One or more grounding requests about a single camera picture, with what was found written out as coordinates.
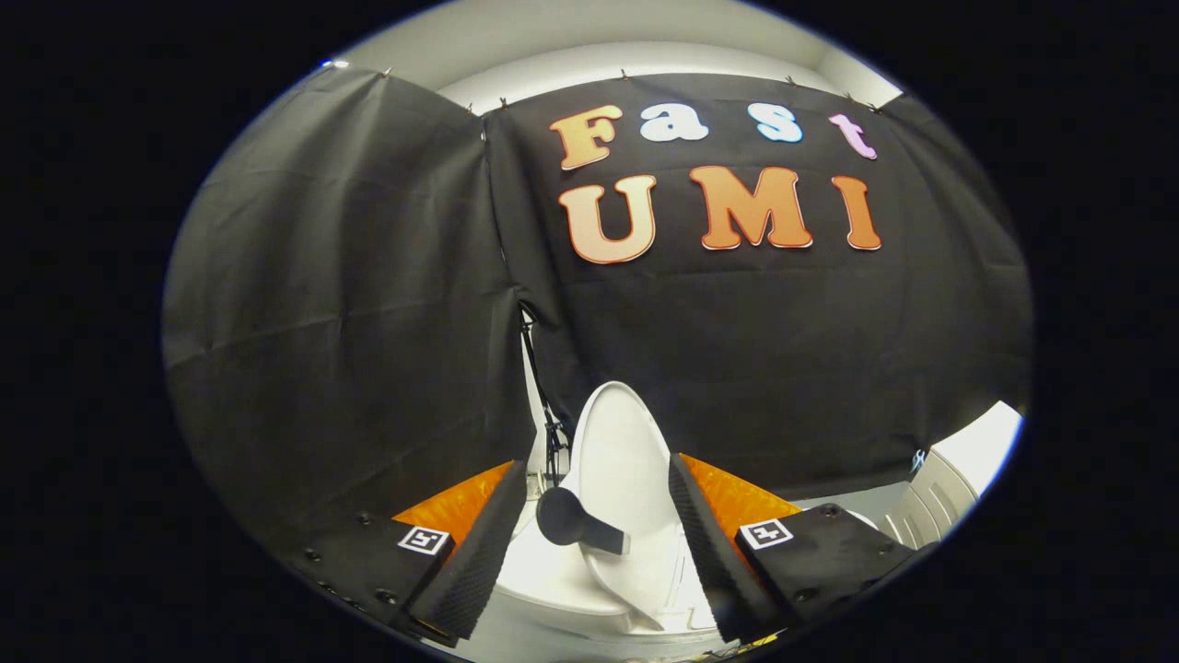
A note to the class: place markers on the white toilet lid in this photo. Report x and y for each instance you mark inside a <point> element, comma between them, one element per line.
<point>622,460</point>

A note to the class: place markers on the white toilet with tank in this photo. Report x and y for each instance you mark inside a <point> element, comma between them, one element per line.
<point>553,589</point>

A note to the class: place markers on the black backdrop cloth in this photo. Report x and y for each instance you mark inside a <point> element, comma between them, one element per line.
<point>368,322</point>

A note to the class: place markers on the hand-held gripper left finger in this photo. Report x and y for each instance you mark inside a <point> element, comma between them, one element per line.
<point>484,562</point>

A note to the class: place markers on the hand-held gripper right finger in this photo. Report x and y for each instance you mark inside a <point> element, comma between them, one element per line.
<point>714,557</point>

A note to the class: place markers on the white drawer cabinet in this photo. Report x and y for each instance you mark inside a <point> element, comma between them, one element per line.
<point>949,488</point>

